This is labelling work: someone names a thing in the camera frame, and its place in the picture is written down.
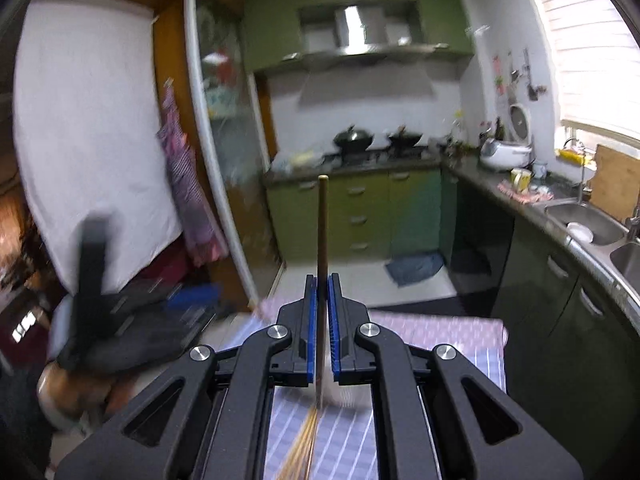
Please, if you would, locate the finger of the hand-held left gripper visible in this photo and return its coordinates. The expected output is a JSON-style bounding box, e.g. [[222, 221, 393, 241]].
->
[[120, 284, 223, 321]]

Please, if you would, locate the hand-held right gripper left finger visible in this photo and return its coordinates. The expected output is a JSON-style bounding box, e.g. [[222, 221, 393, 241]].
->
[[55, 275, 319, 480]]

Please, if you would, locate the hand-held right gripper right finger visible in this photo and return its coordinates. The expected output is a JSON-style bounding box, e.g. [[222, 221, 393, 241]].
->
[[327, 274, 583, 480]]

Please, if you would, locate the single wooden chopstick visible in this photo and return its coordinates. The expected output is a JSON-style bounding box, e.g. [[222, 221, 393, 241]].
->
[[317, 175, 331, 411]]

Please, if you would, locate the bundle of wooden chopsticks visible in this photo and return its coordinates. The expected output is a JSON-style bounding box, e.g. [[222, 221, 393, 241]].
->
[[274, 402, 321, 480]]

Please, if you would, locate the person's left hand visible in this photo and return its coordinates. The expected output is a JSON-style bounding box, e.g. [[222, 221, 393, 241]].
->
[[37, 365, 131, 423]]

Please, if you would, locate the blue floor rag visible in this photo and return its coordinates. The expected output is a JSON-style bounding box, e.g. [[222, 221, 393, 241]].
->
[[385, 254, 446, 288]]

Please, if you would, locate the purple checked apron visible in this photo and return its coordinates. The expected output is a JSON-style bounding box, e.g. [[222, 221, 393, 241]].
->
[[156, 78, 228, 267]]

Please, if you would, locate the blue checked tablecloth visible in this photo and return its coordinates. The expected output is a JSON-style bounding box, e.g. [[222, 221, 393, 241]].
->
[[220, 330, 508, 480]]

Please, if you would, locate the green base cabinet unit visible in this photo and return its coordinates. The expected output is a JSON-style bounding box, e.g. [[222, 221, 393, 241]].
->
[[265, 165, 458, 266]]

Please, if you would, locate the sliding glass door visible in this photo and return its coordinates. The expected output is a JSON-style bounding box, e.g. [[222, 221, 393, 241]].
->
[[182, 0, 286, 306]]

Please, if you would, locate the clear plastic bag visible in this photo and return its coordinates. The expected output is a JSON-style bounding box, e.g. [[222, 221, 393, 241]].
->
[[272, 150, 326, 171]]

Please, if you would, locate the black gas stove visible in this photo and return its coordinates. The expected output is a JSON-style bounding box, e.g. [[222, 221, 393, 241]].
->
[[325, 147, 441, 166]]

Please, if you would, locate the black lidded wok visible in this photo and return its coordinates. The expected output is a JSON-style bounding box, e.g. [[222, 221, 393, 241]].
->
[[332, 124, 375, 153], [387, 125, 423, 150]]

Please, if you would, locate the white backdrop sheet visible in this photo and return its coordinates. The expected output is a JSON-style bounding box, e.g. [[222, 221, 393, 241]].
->
[[12, 0, 183, 291]]

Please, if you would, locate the dark granite countertop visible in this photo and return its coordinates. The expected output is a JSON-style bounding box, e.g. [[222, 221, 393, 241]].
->
[[265, 152, 640, 311]]

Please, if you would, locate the dark green sink cabinet unit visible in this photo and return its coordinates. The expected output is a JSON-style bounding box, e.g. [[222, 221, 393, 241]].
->
[[440, 170, 640, 461]]

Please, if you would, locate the pink dish cloth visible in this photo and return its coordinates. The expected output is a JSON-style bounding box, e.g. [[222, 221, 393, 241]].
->
[[497, 182, 556, 206]]

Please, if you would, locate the white rice cooker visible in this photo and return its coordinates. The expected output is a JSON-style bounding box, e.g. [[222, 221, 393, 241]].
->
[[479, 137, 533, 171]]

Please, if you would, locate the white round-faced appliance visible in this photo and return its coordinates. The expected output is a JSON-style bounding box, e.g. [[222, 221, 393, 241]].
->
[[507, 102, 535, 143]]

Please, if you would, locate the small steel faucet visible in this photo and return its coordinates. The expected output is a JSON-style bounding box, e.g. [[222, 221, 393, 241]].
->
[[564, 137, 593, 201]]

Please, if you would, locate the double steel sink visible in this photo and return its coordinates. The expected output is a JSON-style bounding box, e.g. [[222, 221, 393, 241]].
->
[[542, 199, 640, 301]]

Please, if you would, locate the yellow sponge rack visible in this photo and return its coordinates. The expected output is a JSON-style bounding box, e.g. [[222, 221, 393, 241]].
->
[[557, 147, 593, 166]]

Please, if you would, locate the steel range hood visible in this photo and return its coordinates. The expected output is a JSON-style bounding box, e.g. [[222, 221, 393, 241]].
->
[[299, 2, 426, 57]]

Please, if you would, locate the black hanging spatula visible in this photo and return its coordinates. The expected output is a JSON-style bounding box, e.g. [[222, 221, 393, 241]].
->
[[522, 49, 538, 101]]

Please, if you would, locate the tall steel faucet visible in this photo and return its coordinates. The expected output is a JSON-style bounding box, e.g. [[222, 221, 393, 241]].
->
[[625, 195, 640, 241]]

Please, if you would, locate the wooden cutting board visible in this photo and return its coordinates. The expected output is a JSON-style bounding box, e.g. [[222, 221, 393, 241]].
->
[[592, 144, 640, 221]]

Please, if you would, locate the white window blind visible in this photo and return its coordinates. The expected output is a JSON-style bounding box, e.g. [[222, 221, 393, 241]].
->
[[520, 0, 640, 146]]

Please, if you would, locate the green wall cabinet unit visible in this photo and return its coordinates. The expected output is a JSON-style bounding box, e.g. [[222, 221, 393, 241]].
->
[[242, 0, 476, 73]]

